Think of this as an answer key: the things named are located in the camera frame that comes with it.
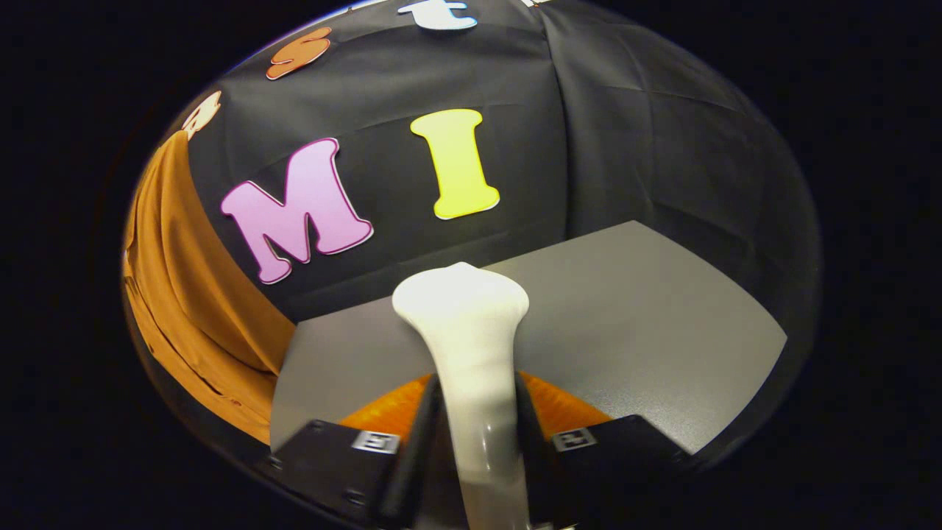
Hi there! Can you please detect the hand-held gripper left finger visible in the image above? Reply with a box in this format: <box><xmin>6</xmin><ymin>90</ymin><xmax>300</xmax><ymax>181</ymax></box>
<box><xmin>258</xmin><ymin>372</ymin><xmax>446</xmax><ymax>529</ymax></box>

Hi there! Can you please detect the orange-brown button shirt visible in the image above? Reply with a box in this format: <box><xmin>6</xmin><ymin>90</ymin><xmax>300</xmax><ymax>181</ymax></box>
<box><xmin>121</xmin><ymin>131</ymin><xmax>295</xmax><ymax>446</ymax></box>

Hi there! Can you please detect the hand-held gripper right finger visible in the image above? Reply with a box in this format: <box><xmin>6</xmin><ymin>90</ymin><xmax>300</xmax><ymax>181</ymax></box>
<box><xmin>515</xmin><ymin>370</ymin><xmax>693</xmax><ymax>529</ymax></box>

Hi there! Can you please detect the white garment steamer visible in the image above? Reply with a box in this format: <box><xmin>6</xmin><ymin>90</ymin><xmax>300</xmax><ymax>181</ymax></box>
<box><xmin>392</xmin><ymin>261</ymin><xmax>531</xmax><ymax>530</ymax></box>

